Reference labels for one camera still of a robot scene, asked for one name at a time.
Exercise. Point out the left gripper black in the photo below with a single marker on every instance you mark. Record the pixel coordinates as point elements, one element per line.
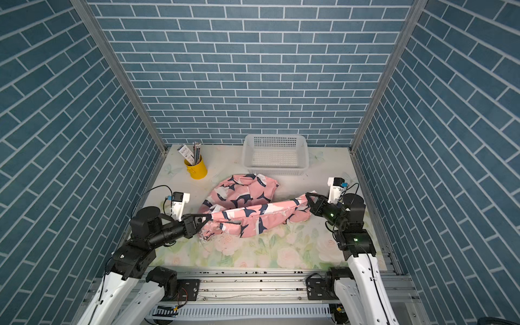
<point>189,225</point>

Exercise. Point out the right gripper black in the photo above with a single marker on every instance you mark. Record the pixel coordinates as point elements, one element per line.
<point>318,207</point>

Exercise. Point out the pink shark print shorts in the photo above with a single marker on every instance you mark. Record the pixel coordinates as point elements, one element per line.
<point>243,206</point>

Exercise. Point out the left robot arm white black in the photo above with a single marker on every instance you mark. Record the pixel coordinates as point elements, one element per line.
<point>129,291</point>

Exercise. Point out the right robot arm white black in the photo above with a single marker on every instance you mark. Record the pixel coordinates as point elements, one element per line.
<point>359,287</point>

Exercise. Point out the floral table mat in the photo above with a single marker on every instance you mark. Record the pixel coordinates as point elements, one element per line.
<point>302,245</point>

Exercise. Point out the yellow pen cup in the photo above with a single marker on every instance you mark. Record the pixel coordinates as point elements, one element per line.
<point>197,172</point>

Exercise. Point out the pens in cup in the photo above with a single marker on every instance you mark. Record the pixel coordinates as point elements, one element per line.
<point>196,151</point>

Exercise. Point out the white paper card in cup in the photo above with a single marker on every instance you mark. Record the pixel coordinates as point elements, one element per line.
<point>187,153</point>

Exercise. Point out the white plastic mesh basket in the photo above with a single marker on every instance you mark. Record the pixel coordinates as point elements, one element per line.
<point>275,155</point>

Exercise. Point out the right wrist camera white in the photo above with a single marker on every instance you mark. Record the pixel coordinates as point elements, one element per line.
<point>337,187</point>

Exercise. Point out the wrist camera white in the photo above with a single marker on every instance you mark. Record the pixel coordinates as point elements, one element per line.
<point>337,187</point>
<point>174,205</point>

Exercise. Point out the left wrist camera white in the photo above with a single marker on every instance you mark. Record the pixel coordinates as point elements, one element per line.
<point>174,205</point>

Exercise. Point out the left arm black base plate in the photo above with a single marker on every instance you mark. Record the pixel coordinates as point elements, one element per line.
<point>182,290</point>

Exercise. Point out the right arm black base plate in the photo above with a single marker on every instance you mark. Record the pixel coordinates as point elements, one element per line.
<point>321,287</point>

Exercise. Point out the aluminium mounting rail frame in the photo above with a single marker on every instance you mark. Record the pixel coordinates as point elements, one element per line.
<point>277,288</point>

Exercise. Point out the white slotted cable duct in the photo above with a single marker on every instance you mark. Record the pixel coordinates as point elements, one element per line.
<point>238,312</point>

